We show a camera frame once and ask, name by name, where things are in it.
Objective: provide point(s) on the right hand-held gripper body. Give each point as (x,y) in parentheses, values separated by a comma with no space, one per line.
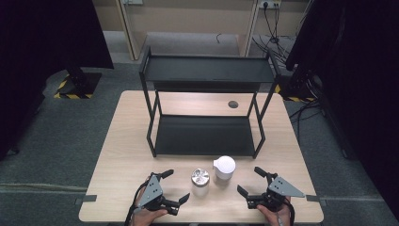
(282,188)

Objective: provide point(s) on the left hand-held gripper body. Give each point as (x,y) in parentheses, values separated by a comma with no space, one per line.
(152,191)

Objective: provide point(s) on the small silver metal cup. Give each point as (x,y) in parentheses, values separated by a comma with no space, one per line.
(200,179)

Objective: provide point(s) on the white cup with lid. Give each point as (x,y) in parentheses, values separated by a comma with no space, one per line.
(224,166)

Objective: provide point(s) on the black two-tier metal rack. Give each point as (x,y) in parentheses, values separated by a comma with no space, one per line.
(204,69)

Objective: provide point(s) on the person's left hand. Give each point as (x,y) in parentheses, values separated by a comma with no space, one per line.
(146,217)

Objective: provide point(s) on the person's right hand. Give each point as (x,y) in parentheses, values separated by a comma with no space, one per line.
(277,218)

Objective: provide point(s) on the grey tape piece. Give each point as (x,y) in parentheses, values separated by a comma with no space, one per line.
(315,199)

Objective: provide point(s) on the round grey table grommet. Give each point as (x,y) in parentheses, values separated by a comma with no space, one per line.
(233,104)

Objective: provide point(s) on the black metal stand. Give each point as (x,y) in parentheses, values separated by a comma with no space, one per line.
(296,88)
(80,83)

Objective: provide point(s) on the black curtain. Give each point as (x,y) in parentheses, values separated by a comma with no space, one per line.
(360,62)
(47,47)

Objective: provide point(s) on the beige wooden partition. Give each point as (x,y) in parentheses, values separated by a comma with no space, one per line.
(188,19)

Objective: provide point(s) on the white wall power outlet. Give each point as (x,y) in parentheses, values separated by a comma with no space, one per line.
(270,3)

